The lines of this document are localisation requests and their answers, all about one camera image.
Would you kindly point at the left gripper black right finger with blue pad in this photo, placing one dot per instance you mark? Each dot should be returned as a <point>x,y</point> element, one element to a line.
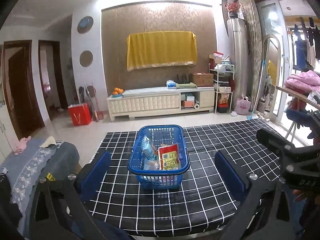
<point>263,211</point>

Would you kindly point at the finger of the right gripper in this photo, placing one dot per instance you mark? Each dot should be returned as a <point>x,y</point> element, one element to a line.
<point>272,141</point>
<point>301,118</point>

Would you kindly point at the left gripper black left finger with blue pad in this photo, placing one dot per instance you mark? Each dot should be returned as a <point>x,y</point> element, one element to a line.
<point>58,210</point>

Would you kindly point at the clear biscuit pack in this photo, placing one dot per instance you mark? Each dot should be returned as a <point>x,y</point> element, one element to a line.
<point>151,165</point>

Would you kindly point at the red sausage snack pack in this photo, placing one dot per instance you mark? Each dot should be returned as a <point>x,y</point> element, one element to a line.
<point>168,157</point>

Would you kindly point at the light blue snack bag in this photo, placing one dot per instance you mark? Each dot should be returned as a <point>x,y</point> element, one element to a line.
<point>148,149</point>

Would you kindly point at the blue plastic basket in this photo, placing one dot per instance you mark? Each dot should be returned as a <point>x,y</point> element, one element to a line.
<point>160,179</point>

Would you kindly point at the pink quilt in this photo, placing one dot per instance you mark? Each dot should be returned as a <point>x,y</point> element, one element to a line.
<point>305,82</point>

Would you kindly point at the grey queen pillow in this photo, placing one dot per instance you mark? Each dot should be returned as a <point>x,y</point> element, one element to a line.
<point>59,161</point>

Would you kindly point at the pink shopping bag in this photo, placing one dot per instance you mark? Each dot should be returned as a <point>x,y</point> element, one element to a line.
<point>242,106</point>

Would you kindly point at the blue floral bedsheet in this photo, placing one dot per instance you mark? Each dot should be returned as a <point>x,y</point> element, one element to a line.
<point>23,170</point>

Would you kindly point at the black white grid mat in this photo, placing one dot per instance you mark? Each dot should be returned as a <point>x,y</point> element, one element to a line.
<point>202,203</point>

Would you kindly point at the white metal shelf rack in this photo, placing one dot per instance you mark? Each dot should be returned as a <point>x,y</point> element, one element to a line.
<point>223,81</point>

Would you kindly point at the cardboard box on cabinet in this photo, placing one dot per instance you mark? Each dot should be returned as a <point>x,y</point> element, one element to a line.
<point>202,79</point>

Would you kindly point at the red gift bag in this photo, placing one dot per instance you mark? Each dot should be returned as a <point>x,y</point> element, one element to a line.
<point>80,114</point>

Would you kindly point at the green folded cloth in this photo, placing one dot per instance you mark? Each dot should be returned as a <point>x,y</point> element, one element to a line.
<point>186,85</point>

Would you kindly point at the standing air conditioner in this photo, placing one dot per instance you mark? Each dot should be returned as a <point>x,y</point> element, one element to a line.
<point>238,56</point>

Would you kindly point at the tissue box blue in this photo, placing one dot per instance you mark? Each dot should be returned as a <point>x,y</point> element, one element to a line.
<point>170,84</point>

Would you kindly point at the broom and dustpan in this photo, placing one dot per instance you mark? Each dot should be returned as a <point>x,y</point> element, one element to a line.
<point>88,95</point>

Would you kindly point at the cream TV cabinet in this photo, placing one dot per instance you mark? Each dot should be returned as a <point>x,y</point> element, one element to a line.
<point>159,101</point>

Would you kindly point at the plate of oranges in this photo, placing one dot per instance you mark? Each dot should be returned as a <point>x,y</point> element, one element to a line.
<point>117,92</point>

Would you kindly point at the yellow cloth covered TV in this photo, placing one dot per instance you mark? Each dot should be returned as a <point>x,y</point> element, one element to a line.
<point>161,49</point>

